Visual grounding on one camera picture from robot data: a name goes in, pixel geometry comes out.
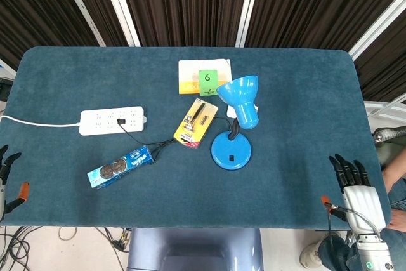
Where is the blue desk lamp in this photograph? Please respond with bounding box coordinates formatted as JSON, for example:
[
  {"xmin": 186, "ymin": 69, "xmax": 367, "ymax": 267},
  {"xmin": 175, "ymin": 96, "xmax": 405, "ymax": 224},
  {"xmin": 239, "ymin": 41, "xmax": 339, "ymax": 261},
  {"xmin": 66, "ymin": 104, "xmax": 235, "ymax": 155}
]
[{"xmin": 211, "ymin": 75, "xmax": 260, "ymax": 171}]

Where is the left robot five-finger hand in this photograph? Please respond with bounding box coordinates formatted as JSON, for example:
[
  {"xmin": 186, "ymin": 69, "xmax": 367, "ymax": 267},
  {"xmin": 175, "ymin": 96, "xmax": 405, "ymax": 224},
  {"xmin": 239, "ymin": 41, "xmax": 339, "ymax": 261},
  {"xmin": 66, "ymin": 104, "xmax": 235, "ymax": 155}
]
[{"xmin": 0, "ymin": 144, "xmax": 30, "ymax": 221}]

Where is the yellow razor blister pack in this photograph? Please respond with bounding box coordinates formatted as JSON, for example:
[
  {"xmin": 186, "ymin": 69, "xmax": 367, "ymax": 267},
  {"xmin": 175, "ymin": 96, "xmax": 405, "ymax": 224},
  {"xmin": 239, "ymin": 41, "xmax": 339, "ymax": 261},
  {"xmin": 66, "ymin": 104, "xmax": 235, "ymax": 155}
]
[{"xmin": 173, "ymin": 98, "xmax": 219, "ymax": 150}]

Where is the white power strip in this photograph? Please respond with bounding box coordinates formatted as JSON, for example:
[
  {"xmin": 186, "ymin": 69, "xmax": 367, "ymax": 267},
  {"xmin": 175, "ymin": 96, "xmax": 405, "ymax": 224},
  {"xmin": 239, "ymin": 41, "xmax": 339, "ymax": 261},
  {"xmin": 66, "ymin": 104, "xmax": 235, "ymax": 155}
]
[{"xmin": 79, "ymin": 106, "xmax": 148, "ymax": 136}]

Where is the white shoe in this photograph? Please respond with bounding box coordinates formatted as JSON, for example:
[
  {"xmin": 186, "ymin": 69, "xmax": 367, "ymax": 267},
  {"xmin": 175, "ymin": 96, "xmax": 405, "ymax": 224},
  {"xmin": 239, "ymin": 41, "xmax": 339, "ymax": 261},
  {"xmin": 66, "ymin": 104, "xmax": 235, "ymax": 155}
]
[{"xmin": 299, "ymin": 241, "xmax": 323, "ymax": 269}]

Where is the white floor cable loop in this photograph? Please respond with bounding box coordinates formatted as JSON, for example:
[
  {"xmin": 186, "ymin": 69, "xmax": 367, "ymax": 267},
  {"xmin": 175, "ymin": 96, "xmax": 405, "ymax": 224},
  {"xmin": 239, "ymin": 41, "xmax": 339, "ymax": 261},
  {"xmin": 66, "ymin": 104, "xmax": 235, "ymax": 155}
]
[{"xmin": 58, "ymin": 227, "xmax": 79, "ymax": 242}]

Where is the bare person forearm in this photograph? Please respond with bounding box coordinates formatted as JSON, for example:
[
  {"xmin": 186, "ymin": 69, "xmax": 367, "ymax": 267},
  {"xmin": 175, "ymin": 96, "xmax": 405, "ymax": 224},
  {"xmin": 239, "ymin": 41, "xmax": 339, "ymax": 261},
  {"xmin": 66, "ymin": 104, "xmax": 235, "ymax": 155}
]
[{"xmin": 381, "ymin": 155, "xmax": 406, "ymax": 194}]

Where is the blue table cloth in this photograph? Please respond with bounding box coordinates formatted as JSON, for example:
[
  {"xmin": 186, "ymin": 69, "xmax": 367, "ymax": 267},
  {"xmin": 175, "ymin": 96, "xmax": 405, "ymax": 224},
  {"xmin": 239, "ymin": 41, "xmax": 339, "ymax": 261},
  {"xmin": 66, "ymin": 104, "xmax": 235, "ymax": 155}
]
[{"xmin": 0, "ymin": 45, "xmax": 391, "ymax": 230}]

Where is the blue Oreo cookie box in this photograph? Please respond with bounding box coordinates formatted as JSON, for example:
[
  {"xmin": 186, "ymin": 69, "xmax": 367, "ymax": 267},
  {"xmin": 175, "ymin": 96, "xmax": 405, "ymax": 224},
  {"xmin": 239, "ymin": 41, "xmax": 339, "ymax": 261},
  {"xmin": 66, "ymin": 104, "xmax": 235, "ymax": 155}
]
[{"xmin": 87, "ymin": 145, "xmax": 155, "ymax": 189}]

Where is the black box device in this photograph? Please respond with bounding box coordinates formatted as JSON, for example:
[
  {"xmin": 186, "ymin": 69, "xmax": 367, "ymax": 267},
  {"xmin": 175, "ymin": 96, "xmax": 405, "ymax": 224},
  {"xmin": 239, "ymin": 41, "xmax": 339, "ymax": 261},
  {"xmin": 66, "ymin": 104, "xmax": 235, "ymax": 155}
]
[{"xmin": 0, "ymin": 79, "xmax": 14, "ymax": 101}]

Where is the black plug and cable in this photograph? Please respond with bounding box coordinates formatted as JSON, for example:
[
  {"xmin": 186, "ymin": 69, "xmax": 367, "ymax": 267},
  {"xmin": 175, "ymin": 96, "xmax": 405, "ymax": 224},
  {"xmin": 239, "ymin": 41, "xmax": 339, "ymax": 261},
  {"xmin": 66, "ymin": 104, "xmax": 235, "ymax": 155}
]
[{"xmin": 116, "ymin": 116, "xmax": 234, "ymax": 164}]

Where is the aluminium frame post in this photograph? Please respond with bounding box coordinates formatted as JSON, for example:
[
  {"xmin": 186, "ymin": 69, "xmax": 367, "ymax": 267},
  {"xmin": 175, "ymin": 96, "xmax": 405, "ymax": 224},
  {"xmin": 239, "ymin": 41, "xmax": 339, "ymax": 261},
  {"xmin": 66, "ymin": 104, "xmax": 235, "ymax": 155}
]
[
  {"xmin": 347, "ymin": 0, "xmax": 406, "ymax": 60},
  {"xmin": 97, "ymin": 0, "xmax": 141, "ymax": 47},
  {"xmin": 235, "ymin": 0, "xmax": 265, "ymax": 48},
  {"xmin": 56, "ymin": 0, "xmax": 107, "ymax": 47}
]

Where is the green sticky note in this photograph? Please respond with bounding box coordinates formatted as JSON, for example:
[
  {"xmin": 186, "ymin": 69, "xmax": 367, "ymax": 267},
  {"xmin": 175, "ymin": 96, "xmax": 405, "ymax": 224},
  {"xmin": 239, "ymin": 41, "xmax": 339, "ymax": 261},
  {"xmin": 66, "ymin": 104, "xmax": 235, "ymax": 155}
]
[{"xmin": 199, "ymin": 69, "xmax": 219, "ymax": 96}]

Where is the grey metallic tube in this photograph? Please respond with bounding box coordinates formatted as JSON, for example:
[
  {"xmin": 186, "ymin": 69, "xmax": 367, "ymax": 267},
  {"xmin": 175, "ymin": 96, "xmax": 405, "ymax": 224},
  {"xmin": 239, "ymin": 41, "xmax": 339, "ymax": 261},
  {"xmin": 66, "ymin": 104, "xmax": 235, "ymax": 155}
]
[{"xmin": 372, "ymin": 126, "xmax": 406, "ymax": 143}]

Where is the white and yellow card box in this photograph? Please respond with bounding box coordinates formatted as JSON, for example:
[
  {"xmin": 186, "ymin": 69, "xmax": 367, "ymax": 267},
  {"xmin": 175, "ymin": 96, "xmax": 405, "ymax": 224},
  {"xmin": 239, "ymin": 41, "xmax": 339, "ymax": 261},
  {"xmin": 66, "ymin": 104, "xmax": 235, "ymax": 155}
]
[{"xmin": 178, "ymin": 58, "xmax": 232, "ymax": 95}]

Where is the black floor cable bundle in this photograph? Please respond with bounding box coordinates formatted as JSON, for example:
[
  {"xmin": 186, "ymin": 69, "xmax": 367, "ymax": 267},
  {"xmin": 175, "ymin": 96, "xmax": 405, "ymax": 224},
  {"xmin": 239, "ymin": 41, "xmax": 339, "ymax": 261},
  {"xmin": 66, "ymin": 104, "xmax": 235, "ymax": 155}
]
[{"xmin": 0, "ymin": 225, "xmax": 44, "ymax": 271}]

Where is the white metal rack frame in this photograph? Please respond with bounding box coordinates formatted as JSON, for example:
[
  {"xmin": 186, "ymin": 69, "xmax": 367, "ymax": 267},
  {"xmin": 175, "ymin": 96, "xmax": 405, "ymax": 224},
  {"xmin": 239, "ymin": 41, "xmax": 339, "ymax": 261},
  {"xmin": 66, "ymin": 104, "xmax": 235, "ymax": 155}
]
[{"xmin": 363, "ymin": 93, "xmax": 406, "ymax": 123}]

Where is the black floor cable with plug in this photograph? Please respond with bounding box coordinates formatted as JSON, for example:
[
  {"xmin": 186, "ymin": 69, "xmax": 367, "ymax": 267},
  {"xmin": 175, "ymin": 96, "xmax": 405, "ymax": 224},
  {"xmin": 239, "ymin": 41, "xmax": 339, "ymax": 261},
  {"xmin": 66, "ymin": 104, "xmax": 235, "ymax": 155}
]
[{"xmin": 94, "ymin": 227, "xmax": 131, "ymax": 271}]

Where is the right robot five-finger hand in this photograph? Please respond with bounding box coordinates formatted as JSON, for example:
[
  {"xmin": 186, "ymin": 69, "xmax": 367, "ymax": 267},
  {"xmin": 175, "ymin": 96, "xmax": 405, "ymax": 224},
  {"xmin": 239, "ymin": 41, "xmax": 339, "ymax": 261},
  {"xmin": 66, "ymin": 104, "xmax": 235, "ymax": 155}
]
[{"xmin": 320, "ymin": 153, "xmax": 387, "ymax": 237}]

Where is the bare person hand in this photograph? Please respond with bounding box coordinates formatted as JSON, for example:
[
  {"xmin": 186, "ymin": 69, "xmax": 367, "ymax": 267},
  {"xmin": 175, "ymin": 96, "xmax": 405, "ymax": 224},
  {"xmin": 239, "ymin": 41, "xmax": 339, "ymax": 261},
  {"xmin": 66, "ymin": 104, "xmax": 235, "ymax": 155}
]
[{"xmin": 384, "ymin": 209, "xmax": 402, "ymax": 231}]

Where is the dark brown pleated curtain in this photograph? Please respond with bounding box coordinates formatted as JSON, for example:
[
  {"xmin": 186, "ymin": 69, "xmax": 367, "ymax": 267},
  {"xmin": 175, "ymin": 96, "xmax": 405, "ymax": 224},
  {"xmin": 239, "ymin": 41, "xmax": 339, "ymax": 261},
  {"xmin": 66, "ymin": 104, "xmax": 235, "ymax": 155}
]
[{"xmin": 0, "ymin": 0, "xmax": 406, "ymax": 103}]

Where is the white power strip cable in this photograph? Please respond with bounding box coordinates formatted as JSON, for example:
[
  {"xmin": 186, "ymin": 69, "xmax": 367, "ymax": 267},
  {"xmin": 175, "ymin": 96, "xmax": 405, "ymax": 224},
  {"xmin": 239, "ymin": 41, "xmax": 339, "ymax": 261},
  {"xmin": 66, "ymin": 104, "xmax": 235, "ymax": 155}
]
[{"xmin": 0, "ymin": 114, "xmax": 82, "ymax": 128}]

